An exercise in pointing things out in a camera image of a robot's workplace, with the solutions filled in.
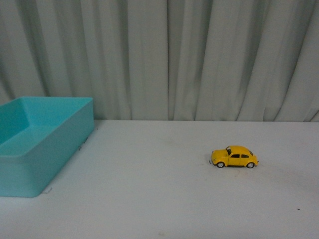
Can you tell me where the yellow beetle toy car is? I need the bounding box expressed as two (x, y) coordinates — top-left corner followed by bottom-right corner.
(210, 145), (259, 169)

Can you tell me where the grey-white pleated curtain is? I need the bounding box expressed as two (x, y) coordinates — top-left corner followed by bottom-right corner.
(0, 0), (319, 122)

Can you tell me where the turquoise plastic storage box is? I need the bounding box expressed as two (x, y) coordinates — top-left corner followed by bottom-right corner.
(0, 97), (94, 197)

